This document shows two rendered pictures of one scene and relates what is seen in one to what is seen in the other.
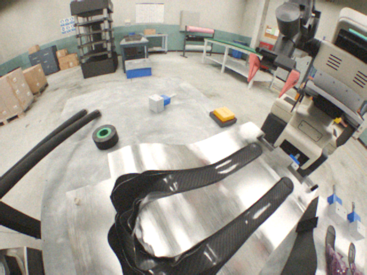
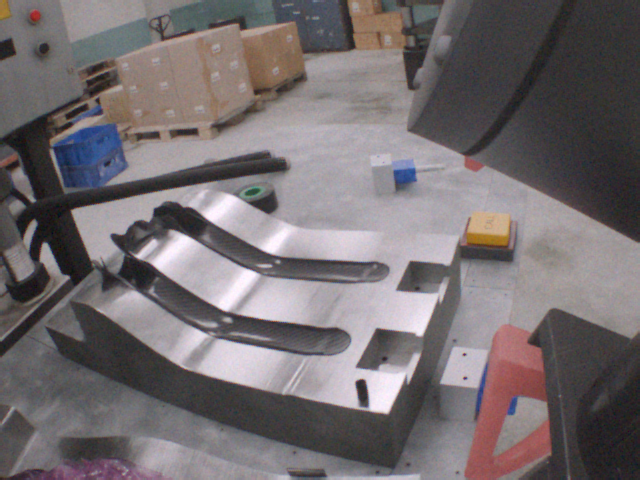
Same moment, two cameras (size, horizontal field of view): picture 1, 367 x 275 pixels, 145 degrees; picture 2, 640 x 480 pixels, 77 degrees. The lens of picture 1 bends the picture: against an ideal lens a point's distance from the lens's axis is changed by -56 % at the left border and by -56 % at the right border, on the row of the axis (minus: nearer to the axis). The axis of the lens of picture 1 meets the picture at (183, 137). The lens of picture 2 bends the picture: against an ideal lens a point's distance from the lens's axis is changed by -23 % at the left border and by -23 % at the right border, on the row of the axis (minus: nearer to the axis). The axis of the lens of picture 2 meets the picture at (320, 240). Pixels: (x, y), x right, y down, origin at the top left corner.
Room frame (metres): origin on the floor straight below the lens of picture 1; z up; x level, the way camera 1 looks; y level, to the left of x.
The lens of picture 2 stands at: (-0.04, -0.53, 1.19)
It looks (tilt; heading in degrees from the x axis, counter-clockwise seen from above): 30 degrees down; 62
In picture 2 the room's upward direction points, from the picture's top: 12 degrees counter-clockwise
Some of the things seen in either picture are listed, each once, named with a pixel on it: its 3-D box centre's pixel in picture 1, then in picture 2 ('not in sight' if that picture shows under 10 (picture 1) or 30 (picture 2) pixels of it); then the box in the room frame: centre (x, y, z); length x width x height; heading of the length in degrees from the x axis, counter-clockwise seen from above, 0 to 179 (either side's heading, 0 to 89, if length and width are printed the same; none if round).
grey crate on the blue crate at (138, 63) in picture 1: (137, 63); not in sight; (3.14, 1.26, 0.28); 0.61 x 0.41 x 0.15; 114
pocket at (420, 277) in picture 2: (264, 146); (424, 291); (0.23, -0.22, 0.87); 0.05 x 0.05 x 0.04; 32
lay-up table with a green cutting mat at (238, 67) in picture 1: (237, 57); not in sight; (4.25, -1.35, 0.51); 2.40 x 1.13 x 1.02; 28
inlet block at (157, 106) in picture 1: (164, 99); (409, 170); (0.49, 0.09, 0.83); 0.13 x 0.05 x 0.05; 143
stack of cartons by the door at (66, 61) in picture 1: (67, 58); (380, 22); (4.60, 5.08, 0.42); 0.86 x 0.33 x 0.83; 114
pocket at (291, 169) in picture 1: (292, 176); (391, 365); (0.14, -0.28, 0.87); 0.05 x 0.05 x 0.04; 32
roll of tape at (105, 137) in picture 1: (105, 136); (254, 200); (0.25, 0.24, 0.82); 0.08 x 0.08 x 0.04
